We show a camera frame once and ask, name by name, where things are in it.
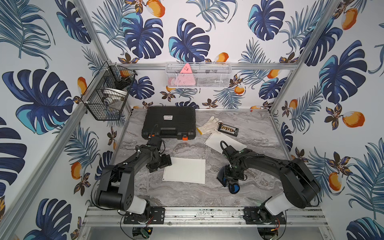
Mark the grey blue wiping cloth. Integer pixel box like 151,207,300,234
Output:
217,167,240,195

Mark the white drawing tablet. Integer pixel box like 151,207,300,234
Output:
205,132,247,153
163,157,206,184

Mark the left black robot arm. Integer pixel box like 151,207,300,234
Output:
93,124,172,224

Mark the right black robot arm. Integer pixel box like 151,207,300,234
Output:
217,141,321,225

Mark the black plastic tool case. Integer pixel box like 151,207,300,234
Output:
142,106,197,141

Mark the black screwdriver bit box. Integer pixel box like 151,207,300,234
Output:
218,123,239,137

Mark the white knit work glove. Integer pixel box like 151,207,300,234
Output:
197,116,222,135

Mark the silver object in basket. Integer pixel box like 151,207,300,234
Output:
102,88,128,107

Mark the pink triangular paper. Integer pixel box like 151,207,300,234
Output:
175,63,196,87

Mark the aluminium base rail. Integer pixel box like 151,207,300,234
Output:
83,207,329,228

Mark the black wire basket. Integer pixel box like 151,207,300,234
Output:
81,62,138,121

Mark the clear mesh wall shelf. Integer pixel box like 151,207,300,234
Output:
165,63,232,89

